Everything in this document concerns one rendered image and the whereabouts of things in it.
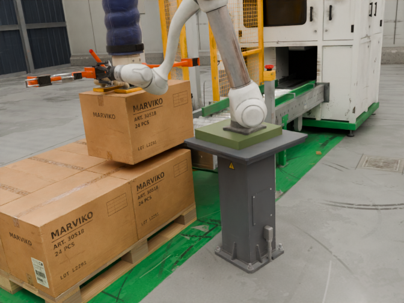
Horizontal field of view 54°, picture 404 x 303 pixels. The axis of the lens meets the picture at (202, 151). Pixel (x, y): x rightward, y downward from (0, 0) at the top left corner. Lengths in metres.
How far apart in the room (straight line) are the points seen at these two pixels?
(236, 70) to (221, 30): 0.19
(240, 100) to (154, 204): 0.97
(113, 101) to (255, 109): 0.85
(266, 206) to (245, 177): 0.27
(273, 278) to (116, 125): 1.24
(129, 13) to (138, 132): 0.68
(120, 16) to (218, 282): 1.59
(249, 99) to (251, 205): 0.64
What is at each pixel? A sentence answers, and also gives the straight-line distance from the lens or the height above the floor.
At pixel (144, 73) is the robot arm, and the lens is 2.03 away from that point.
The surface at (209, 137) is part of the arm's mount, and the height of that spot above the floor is 0.78.
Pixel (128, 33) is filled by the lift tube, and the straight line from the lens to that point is 2.42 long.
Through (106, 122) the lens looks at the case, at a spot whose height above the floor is 0.86.
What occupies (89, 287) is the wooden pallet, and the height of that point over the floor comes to 0.02.
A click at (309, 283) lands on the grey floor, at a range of 2.33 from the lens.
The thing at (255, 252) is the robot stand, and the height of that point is 0.08.
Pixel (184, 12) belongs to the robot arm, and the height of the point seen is 1.43.
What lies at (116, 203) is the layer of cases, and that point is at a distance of 2.28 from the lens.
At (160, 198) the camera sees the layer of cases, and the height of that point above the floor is 0.33.
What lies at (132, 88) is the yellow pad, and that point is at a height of 1.04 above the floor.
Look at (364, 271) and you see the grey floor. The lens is 2.48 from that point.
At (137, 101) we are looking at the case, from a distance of 2.30.
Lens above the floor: 1.40
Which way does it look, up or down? 19 degrees down
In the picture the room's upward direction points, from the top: 4 degrees counter-clockwise
